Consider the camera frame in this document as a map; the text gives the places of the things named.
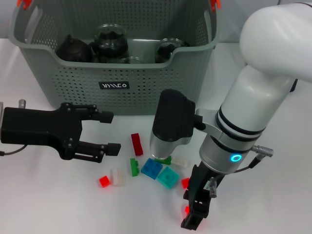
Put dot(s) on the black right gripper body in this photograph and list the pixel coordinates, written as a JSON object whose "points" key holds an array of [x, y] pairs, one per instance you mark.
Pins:
{"points": [[200, 190]]}

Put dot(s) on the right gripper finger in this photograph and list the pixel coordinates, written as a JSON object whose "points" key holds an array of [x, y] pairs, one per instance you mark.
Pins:
{"points": [[202, 217], [189, 221]]}

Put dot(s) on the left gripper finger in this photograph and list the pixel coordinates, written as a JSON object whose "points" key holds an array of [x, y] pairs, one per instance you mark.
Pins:
{"points": [[102, 116], [97, 150]]}

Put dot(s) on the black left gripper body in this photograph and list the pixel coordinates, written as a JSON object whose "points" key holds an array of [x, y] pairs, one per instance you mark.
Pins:
{"points": [[36, 126]]}

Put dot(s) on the red sloped toy brick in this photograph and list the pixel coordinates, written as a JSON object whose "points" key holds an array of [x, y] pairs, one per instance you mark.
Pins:
{"points": [[187, 210]]}

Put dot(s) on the small red toy brick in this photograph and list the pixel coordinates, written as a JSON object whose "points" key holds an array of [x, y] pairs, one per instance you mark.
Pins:
{"points": [[104, 181], [184, 183]]}

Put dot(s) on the teal square toy brick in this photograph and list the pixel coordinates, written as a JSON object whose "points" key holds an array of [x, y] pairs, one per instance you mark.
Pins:
{"points": [[168, 178]]}

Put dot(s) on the glass jar dark lid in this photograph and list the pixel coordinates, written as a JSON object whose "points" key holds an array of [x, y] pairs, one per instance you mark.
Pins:
{"points": [[111, 36]]}

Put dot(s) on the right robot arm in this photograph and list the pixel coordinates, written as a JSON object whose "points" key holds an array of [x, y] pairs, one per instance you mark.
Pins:
{"points": [[256, 97]]}

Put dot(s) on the grey-green perforated storage basket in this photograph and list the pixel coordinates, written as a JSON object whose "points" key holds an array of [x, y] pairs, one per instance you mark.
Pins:
{"points": [[73, 97]]}

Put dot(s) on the translucent white toy brick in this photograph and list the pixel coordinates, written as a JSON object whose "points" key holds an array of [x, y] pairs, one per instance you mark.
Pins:
{"points": [[118, 177]]}

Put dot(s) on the long dark red brick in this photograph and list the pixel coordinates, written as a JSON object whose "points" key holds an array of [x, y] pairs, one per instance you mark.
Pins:
{"points": [[137, 145]]}

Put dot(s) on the small green toy brick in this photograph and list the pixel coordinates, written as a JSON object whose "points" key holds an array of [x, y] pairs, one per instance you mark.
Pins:
{"points": [[133, 168]]}

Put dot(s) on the blue square toy brick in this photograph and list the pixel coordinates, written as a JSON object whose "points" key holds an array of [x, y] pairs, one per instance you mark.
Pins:
{"points": [[151, 168]]}

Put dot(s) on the small black clay teapot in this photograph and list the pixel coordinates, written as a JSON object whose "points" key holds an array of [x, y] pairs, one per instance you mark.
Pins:
{"points": [[73, 50]]}

